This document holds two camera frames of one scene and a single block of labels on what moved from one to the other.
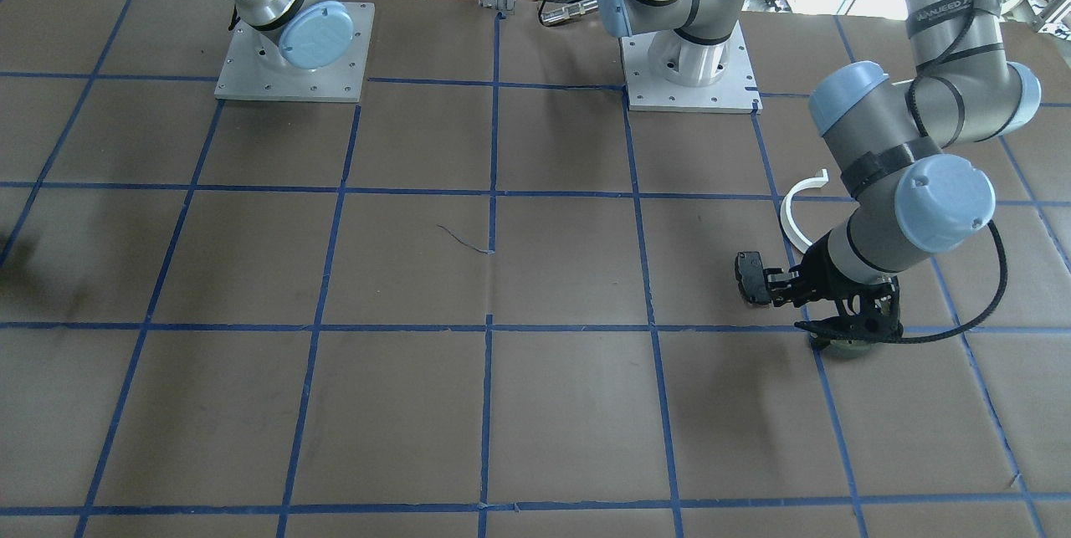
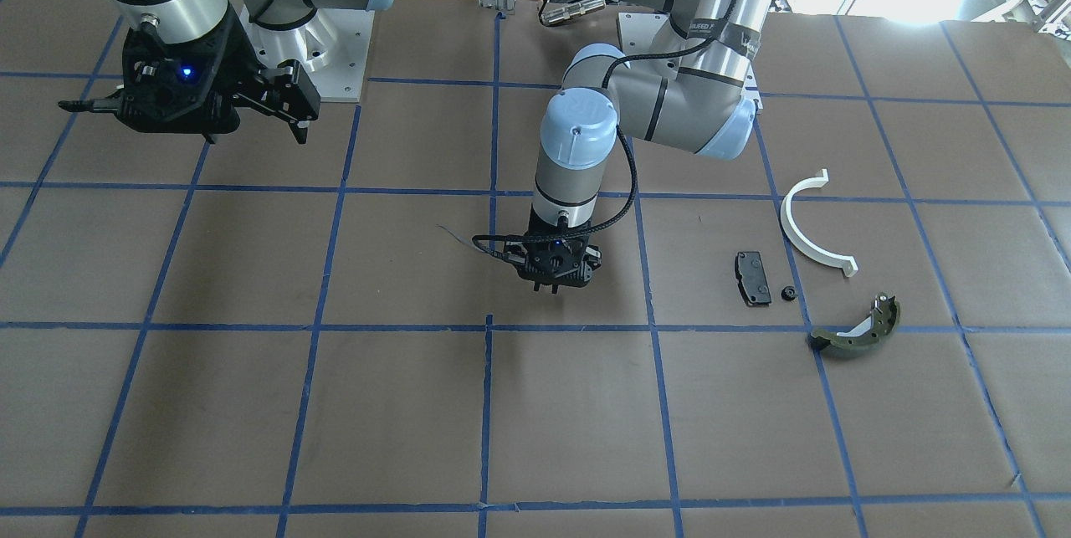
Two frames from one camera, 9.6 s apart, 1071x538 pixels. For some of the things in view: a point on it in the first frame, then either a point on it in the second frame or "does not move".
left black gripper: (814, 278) to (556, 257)
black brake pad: (750, 278) does not move
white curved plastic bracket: (793, 235) does not move
